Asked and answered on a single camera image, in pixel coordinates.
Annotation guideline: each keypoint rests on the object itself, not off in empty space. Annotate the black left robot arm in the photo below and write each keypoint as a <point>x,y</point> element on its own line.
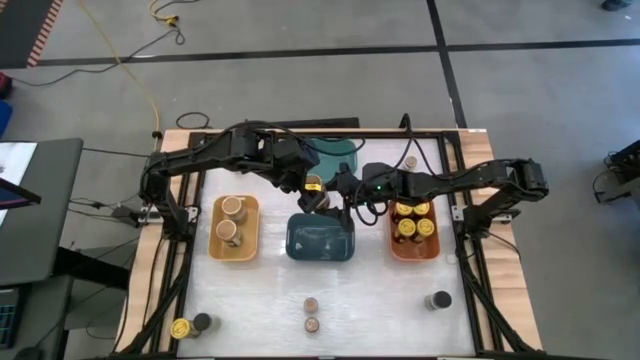
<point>200,152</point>

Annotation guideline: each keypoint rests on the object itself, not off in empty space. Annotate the small cork-stoppered saffron jar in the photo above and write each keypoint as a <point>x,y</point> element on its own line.
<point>411,162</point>
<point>311,305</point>
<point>311,325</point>

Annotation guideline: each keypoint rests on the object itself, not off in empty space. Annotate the dark desk monitor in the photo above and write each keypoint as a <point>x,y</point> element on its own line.
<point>15,197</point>

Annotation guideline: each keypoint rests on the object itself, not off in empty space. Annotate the black keyboard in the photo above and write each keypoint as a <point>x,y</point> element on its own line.
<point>7,320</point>

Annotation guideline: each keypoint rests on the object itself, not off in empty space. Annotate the dark blue plastic bin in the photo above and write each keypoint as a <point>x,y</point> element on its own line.
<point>315,242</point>

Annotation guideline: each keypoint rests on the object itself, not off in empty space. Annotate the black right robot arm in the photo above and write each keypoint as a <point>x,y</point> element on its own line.
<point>475,177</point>

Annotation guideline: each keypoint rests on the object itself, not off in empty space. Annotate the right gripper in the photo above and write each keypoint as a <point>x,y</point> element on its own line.
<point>380,180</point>

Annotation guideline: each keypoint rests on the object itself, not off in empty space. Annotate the blue box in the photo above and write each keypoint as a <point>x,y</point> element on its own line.
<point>4,119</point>

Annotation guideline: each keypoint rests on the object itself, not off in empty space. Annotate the person's shoe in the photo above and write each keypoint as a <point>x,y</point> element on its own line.
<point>616,4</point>

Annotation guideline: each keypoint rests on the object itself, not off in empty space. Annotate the glass spice jar tan lid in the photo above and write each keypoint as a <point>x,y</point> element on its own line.
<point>231,205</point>
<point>314,181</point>
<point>226,231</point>

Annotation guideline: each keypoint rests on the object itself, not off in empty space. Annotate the yellow plastic bin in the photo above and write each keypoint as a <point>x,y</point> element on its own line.
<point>250,240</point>

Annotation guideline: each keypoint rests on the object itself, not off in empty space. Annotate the teal plastic bin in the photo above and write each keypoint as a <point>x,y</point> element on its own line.
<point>342,160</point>

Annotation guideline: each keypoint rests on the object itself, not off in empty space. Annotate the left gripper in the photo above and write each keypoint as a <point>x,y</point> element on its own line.
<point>297,180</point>

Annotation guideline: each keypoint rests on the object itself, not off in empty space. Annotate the white sheet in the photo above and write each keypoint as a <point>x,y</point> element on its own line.
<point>17,157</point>

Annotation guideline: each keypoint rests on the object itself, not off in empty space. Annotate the black aluminium table frame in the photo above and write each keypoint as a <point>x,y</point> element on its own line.
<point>430,135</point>

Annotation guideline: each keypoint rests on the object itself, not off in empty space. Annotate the red box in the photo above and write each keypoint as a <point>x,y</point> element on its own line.
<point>4,86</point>

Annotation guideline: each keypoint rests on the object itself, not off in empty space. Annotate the black floor mat striped edge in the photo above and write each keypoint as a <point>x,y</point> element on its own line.
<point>22,30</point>

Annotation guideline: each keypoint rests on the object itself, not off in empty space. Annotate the grey desk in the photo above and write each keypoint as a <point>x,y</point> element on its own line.
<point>40,320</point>
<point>50,225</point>

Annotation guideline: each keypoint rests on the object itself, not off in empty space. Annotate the glass herb jar black lid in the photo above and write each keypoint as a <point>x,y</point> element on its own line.
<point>202,321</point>
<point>442,299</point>

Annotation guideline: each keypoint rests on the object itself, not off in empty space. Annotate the orange plastic bin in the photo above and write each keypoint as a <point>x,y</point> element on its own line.
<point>415,252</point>

